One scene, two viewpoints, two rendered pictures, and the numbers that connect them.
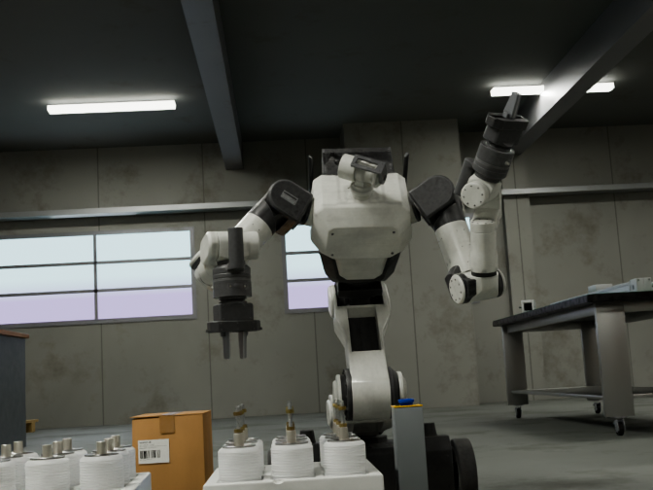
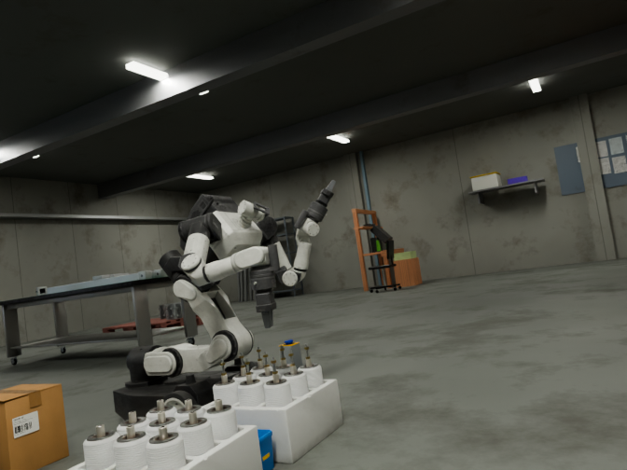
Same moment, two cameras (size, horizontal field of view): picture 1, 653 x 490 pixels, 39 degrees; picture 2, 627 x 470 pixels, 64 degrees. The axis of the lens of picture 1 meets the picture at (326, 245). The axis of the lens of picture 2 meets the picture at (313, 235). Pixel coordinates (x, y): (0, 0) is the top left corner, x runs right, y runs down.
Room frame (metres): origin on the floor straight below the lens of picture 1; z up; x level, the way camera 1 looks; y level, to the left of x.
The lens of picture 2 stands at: (0.98, 1.65, 0.64)
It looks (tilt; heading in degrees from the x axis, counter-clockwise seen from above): 4 degrees up; 302
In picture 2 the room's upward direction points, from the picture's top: 8 degrees counter-clockwise
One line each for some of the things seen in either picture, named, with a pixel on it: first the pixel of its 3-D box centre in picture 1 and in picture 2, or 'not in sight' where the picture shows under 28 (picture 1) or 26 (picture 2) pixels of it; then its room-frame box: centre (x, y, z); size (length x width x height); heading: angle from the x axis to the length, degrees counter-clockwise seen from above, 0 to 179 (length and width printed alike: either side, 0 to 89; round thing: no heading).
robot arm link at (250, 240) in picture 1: (235, 255); (264, 261); (2.11, 0.21, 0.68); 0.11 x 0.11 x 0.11; 20
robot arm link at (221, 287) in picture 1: (232, 305); (263, 294); (2.12, 0.22, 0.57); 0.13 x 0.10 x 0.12; 115
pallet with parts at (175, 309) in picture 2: not in sight; (152, 319); (7.29, -3.52, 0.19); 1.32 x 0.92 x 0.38; 5
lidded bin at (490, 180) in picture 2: not in sight; (486, 182); (3.22, -8.74, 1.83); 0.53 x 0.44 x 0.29; 3
